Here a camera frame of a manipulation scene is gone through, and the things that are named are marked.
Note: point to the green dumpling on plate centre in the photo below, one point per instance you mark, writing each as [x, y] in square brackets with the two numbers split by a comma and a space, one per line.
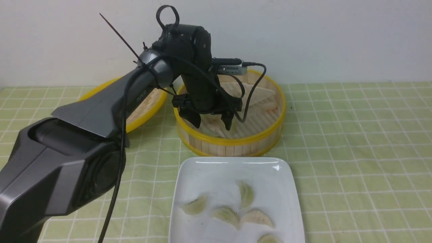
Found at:
[227, 215]

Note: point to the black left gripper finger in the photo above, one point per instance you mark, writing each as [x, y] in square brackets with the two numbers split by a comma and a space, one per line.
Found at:
[192, 117]

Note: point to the green dumpling at plate edge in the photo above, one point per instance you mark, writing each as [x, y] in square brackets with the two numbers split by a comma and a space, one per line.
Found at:
[269, 238]

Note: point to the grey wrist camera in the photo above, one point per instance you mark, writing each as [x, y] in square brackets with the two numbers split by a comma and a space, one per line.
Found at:
[228, 66]

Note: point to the yellow rimmed bamboo steamer lid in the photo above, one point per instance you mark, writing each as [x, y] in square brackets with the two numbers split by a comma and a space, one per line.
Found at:
[147, 109]

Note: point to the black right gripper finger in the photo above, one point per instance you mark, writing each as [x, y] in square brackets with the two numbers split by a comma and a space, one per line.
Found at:
[227, 119]

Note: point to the yellow rimmed bamboo steamer basket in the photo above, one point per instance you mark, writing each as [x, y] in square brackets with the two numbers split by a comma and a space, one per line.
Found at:
[256, 136]

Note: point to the green dumpling on plate left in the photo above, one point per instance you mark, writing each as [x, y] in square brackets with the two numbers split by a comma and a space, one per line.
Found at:
[196, 206]

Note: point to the white square plate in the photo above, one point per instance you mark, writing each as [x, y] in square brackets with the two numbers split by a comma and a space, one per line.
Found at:
[274, 190]

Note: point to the pale dumpling on plate right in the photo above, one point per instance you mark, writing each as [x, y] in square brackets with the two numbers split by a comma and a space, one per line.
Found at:
[256, 216]

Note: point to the black cable tie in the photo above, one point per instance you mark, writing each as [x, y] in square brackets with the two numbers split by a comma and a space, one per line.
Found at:
[135, 20]

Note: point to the upright green dumpling on plate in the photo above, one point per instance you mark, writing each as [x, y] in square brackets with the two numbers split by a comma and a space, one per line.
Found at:
[246, 194]

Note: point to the green checked tablecloth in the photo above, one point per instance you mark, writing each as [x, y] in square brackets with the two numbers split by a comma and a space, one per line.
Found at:
[360, 153]

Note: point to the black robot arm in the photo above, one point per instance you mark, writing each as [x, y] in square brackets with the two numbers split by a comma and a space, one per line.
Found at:
[65, 161]

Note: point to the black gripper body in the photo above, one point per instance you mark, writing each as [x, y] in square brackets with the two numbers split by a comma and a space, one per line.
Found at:
[205, 95]

